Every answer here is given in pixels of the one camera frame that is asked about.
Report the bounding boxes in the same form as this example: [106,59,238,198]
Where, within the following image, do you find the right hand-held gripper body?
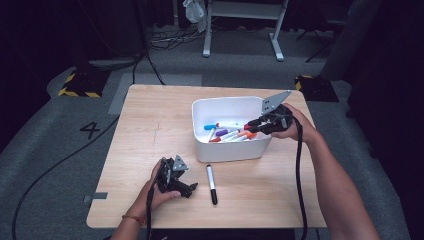
[260,90,295,135]

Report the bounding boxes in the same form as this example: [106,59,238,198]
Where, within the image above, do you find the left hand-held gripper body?
[155,154,190,198]

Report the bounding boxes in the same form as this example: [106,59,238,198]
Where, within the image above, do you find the black cap white marker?
[205,164,219,206]

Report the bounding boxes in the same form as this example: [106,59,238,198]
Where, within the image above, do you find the white plastic bin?
[191,96,273,164]

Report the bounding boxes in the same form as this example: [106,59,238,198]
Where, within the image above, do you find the light blue cap white marker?
[204,121,246,131]

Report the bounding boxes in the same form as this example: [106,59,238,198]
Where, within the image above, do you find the person's right hand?
[271,103,318,145]

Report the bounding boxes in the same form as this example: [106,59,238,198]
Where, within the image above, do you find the person's left hand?
[133,160,181,218]

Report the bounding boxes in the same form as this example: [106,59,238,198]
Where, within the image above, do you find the black yellow-striped stand base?
[57,68,111,99]
[294,74,340,103]

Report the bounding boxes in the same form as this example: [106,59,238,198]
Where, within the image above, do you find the grey tape strip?
[83,191,109,203]

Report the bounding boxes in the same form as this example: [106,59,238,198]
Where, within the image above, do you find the black tripod legs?
[295,19,336,64]

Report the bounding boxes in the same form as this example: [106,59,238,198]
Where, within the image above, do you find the grey curtain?
[320,0,383,81]

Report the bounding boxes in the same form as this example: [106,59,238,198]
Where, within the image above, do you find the white plastic bag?
[182,0,206,33]

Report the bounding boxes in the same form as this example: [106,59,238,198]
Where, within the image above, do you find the left hand-held gripper black cable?
[145,179,158,240]

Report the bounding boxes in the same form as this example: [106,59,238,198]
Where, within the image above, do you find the hand-held gripper black cable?
[145,179,158,240]
[291,114,308,240]

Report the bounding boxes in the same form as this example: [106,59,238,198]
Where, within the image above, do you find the red string bracelet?
[121,214,146,225]

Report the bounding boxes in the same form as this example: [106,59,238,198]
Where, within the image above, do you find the right hand-held gripper black cable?
[291,114,308,240]

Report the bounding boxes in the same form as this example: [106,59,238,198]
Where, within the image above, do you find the white metal desk frame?
[202,0,290,62]

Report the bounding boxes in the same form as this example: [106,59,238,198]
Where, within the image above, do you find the long black floor cable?
[11,114,121,240]

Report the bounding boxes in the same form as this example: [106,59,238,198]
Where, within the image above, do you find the tangle of floor cables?
[149,27,205,52]

